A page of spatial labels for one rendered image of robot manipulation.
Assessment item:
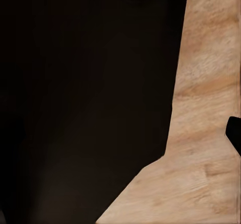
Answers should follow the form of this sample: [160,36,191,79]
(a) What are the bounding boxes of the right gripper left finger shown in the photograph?
[0,117,26,176]

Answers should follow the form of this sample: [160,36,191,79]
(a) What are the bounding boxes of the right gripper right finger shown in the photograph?
[225,116,241,156]

